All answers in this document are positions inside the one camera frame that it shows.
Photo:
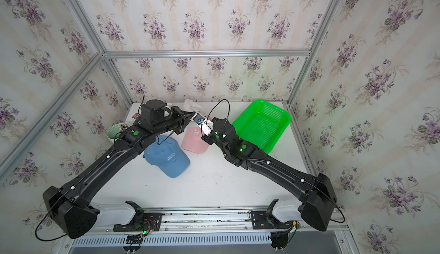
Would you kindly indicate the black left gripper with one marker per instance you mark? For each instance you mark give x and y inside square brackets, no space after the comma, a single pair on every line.
[182,119]

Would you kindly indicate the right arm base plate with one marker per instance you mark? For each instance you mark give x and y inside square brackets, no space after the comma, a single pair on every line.
[261,219]

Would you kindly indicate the pink baseball cap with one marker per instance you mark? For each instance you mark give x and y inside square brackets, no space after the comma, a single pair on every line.
[193,142]

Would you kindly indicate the grey white baseball cap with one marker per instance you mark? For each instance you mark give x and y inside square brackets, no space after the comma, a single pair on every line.
[191,106]

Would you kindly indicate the light blue baseball cap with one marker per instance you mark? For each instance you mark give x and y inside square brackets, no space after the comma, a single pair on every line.
[167,155]

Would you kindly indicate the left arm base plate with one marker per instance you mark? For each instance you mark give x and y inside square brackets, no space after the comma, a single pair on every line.
[146,222]

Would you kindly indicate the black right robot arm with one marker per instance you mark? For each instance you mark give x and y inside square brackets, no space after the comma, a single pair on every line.
[314,196]

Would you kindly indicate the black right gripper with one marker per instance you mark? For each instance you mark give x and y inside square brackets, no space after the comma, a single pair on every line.
[206,139]

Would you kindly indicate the green plastic basket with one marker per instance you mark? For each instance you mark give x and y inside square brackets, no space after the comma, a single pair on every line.
[262,124]

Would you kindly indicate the mint green pen cup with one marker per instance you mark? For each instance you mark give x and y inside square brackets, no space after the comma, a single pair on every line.
[114,131]

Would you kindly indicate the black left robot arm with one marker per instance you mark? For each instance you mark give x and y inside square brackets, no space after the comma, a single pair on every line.
[128,145]

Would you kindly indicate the aluminium mounting rail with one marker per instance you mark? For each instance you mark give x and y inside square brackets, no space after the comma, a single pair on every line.
[206,219]

